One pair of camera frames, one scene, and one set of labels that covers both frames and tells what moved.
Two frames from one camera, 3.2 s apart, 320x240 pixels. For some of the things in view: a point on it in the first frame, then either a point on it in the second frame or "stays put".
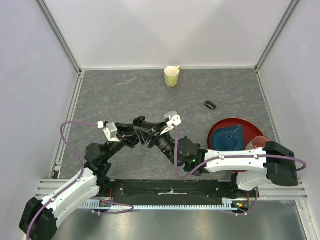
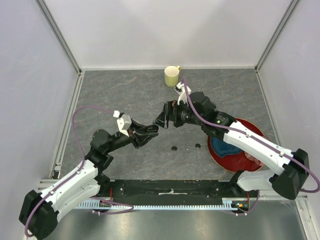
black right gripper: x=156 y=133 → x=171 y=108
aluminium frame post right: x=288 y=13 stays put
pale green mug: x=171 y=74 stays put
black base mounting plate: x=173 y=191 stays put
